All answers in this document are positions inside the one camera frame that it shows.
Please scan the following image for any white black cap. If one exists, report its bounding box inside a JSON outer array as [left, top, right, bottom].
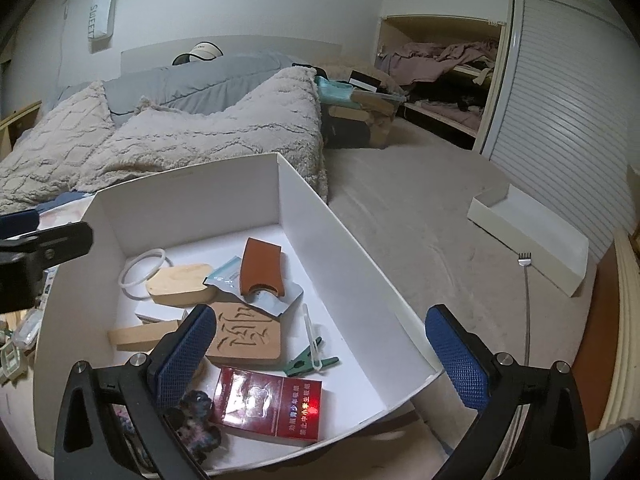
[[172, 42, 223, 66]]

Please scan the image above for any white plastic ring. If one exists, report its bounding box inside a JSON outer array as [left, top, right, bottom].
[[119, 249, 168, 301]]

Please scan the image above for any metal back scratcher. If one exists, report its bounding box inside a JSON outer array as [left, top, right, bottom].
[[515, 251, 533, 366]]

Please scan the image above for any brown leather case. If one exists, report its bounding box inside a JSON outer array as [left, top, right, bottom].
[[240, 237, 287, 301]]

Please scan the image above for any grey foil packet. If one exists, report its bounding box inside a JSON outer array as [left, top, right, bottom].
[[247, 280, 304, 317]]

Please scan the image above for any white box lid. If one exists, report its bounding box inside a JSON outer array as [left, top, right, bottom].
[[467, 184, 590, 298]]

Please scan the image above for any light wooden block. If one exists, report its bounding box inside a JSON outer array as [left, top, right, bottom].
[[108, 320, 183, 352]]

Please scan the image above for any teal cloth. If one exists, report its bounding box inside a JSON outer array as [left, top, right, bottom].
[[315, 76, 353, 106]]

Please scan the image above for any pink clothes pile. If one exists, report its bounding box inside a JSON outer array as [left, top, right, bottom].
[[377, 40, 501, 86]]

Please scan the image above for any large green clip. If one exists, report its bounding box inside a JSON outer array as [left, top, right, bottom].
[[282, 342, 340, 377]]

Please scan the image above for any light blue sachet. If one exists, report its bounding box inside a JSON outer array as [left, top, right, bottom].
[[204, 256, 243, 296]]

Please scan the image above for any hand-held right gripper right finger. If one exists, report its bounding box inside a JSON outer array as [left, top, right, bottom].
[[425, 304, 592, 480]]

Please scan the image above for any grey pillow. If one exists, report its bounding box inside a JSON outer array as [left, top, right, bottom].
[[60, 52, 321, 126]]

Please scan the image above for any carved wooden board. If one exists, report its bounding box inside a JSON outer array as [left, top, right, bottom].
[[205, 301, 285, 365]]

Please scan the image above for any white plastic holder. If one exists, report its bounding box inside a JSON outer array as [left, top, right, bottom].
[[0, 342, 28, 381]]

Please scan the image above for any white cardboard box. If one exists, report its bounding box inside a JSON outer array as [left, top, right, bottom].
[[32, 152, 446, 480]]

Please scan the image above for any white notepad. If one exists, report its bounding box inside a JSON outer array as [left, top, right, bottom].
[[135, 302, 188, 326]]

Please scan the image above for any beige fluffy blanket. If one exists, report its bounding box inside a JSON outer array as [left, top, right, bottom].
[[0, 65, 331, 213]]

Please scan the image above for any closet alcove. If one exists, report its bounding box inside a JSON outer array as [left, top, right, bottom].
[[375, 14, 503, 151]]

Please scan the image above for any white cable tie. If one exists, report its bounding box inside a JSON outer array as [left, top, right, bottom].
[[301, 303, 326, 376]]

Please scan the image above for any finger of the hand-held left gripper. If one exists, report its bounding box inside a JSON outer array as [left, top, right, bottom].
[[0, 208, 42, 235], [0, 221, 94, 267]]

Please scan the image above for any white louvre closet door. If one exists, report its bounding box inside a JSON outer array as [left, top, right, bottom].
[[480, 0, 633, 261]]

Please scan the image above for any red cigarette box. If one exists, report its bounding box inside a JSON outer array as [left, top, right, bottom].
[[207, 366, 323, 443]]

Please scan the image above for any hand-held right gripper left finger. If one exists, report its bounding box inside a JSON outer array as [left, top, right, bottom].
[[52, 304, 217, 480]]

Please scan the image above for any wooden headboard shelf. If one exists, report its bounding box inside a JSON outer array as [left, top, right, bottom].
[[0, 100, 43, 161]]

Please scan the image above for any pink blue crochet piece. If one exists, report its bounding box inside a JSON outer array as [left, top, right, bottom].
[[167, 389, 223, 467]]

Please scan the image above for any white hanging wall pouch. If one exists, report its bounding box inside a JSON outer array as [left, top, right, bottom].
[[87, 0, 118, 53]]

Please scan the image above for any cluttered storage bin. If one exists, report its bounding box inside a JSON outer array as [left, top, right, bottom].
[[320, 67, 406, 151]]

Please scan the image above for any light wooden oval board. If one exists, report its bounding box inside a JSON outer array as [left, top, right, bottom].
[[145, 262, 218, 307]]

